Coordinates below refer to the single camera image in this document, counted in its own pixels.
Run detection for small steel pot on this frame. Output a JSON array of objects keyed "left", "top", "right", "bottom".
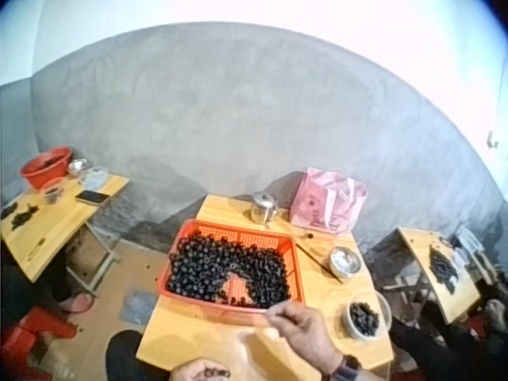
[{"left": 249, "top": 190, "right": 279, "bottom": 228}]

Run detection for clear plastic bag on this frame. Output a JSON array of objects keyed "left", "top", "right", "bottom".
[{"left": 120, "top": 291, "right": 159, "bottom": 327}]

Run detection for dark wrist watch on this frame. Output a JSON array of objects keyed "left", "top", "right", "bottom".
[{"left": 330, "top": 354, "right": 363, "bottom": 381}]

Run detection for wooden table with red basin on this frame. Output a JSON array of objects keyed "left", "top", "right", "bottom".
[{"left": 0, "top": 145, "right": 133, "bottom": 297}]

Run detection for steel bowl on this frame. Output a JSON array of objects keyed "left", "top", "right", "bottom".
[{"left": 328, "top": 245, "right": 364, "bottom": 279}]

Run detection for clear plastic tub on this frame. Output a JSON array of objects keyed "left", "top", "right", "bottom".
[{"left": 343, "top": 290, "right": 394, "bottom": 341}]

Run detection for pink plastic bag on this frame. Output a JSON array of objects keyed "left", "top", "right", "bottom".
[{"left": 289, "top": 167, "right": 369, "bottom": 237}]

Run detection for red plastic basket tray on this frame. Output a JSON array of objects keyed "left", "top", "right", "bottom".
[{"left": 156, "top": 218, "right": 307, "bottom": 319}]

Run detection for heap of black beads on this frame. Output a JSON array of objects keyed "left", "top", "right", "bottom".
[{"left": 166, "top": 231, "right": 293, "bottom": 310}]

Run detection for wooden table with bead pile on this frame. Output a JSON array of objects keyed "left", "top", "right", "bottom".
[{"left": 381, "top": 225, "right": 502, "bottom": 325}]

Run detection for person's right hand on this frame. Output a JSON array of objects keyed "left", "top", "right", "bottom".
[{"left": 265, "top": 299, "right": 344, "bottom": 377}]

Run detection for thin black stick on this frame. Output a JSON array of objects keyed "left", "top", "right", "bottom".
[{"left": 294, "top": 242, "right": 344, "bottom": 284}]

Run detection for person's legs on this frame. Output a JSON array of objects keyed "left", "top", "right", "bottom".
[{"left": 104, "top": 329, "right": 172, "bottom": 381}]

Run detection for black beads in tub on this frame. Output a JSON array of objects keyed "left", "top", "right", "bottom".
[{"left": 348, "top": 301, "right": 381, "bottom": 335}]

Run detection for person's left hand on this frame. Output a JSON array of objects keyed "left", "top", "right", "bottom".
[{"left": 171, "top": 358, "right": 232, "bottom": 381}]

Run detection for red plastic stool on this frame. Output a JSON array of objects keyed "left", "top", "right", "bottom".
[{"left": 0, "top": 306, "right": 77, "bottom": 375}]

